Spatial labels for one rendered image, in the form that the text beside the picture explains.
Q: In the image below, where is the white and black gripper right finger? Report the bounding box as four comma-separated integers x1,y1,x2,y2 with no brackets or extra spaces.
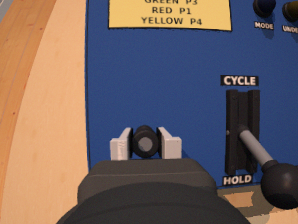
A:
156,127,182,159

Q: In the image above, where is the blue control console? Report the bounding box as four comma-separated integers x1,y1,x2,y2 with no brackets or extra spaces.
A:
84,0,298,210

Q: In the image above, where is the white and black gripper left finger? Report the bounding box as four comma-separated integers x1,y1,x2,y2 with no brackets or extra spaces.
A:
110,128,133,160

